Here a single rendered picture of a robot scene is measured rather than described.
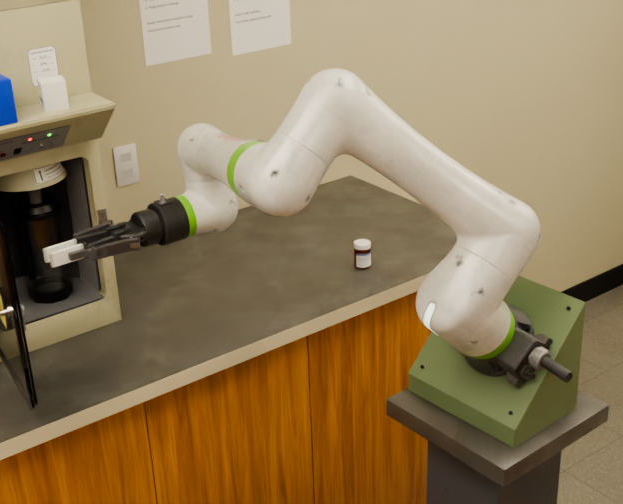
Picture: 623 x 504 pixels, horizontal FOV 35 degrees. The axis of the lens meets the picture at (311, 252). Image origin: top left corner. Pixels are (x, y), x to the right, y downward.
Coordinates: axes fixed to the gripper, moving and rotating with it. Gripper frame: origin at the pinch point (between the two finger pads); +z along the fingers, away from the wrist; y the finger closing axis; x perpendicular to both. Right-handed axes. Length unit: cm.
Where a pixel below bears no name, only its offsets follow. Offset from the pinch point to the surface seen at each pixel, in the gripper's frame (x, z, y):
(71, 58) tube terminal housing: -31.0, -18.3, -26.1
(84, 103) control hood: -23.0, -16.6, -18.6
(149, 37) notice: -22, -59, -69
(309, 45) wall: -10, -113, -69
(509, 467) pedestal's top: 34, -51, 73
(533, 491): 52, -66, 66
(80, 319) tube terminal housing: 30.1, -11.1, -26.0
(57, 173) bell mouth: -5.4, -12.4, -29.3
